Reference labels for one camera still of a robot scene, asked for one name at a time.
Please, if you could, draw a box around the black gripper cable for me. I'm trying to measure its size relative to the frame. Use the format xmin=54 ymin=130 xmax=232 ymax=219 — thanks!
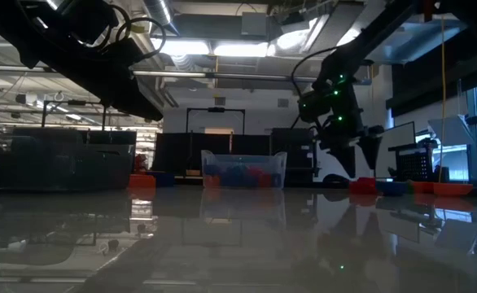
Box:
xmin=99 ymin=3 xmax=167 ymax=63
xmin=290 ymin=46 xmax=339 ymax=98

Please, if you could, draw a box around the yellow hanging cable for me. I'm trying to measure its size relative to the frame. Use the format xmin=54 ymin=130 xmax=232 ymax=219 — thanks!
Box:
xmin=437 ymin=14 xmax=448 ymax=183

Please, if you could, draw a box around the black wire basket cart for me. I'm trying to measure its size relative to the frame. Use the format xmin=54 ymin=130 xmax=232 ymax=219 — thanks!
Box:
xmin=387 ymin=142 xmax=441 ymax=183

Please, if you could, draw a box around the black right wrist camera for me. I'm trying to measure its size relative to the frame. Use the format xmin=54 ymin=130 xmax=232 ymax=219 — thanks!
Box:
xmin=298 ymin=90 xmax=334 ymax=124

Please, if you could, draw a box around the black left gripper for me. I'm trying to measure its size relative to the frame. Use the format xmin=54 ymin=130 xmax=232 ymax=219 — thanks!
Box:
xmin=18 ymin=40 xmax=164 ymax=122

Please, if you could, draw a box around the black station frame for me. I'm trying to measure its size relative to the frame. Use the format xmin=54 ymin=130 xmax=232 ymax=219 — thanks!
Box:
xmin=186 ymin=107 xmax=247 ymax=135
xmin=41 ymin=99 xmax=107 ymax=132

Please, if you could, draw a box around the red background object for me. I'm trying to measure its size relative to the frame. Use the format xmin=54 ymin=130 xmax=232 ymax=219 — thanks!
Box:
xmin=133 ymin=153 xmax=149 ymax=175

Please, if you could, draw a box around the horizontal ceiling pipe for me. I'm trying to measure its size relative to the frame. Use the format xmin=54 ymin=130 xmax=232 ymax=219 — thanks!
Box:
xmin=132 ymin=63 xmax=321 ymax=85

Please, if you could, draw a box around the black partition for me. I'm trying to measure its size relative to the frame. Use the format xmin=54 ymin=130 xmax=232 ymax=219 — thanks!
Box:
xmin=12 ymin=127 xmax=138 ymax=147
xmin=151 ymin=132 xmax=273 ymax=174

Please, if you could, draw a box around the clear plastic bin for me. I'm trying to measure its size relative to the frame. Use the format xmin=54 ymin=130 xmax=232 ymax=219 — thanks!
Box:
xmin=200 ymin=149 xmax=289 ymax=190

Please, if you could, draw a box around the small red block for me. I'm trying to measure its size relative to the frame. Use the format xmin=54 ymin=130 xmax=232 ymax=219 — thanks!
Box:
xmin=246 ymin=166 xmax=266 ymax=181

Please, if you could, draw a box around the grey ceiling unit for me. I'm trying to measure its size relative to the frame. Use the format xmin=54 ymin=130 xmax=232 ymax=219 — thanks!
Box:
xmin=240 ymin=11 xmax=269 ymax=37

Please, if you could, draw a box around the white paper sheet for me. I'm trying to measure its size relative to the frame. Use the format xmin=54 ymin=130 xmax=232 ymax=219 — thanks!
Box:
xmin=427 ymin=114 xmax=476 ymax=147

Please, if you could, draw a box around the silver ceiling duct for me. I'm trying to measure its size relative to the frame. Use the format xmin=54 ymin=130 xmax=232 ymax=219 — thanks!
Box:
xmin=142 ymin=0 xmax=179 ymax=37

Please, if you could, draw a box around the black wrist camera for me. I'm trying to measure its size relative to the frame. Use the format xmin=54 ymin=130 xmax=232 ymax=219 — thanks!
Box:
xmin=71 ymin=0 xmax=120 ymax=44
xmin=298 ymin=90 xmax=334 ymax=124

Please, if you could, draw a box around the black cabinet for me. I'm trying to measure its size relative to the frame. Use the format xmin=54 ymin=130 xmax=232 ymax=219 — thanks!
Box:
xmin=270 ymin=127 xmax=319 ymax=188

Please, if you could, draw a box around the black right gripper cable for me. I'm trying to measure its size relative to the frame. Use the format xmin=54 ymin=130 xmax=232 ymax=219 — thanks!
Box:
xmin=290 ymin=46 xmax=339 ymax=98

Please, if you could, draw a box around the ceiling light panel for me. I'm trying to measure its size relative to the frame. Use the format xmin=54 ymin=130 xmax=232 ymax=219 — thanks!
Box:
xmin=150 ymin=37 xmax=211 ymax=56
xmin=212 ymin=42 xmax=270 ymax=59

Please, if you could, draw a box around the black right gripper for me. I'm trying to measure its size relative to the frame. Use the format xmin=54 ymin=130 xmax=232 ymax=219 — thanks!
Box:
xmin=322 ymin=52 xmax=384 ymax=180

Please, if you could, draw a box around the red rectangular block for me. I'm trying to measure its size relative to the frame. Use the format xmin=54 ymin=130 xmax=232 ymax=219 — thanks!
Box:
xmin=348 ymin=176 xmax=379 ymax=196

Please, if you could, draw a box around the whiteboard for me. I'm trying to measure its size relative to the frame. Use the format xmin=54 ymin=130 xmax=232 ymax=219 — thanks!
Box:
xmin=379 ymin=120 xmax=418 ymax=179

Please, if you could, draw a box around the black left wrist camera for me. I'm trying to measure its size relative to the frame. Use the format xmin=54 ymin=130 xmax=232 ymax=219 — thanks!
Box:
xmin=71 ymin=0 xmax=120 ymax=44

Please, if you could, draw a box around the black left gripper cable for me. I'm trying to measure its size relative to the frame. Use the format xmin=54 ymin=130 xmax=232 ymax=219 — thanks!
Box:
xmin=99 ymin=3 xmax=167 ymax=63

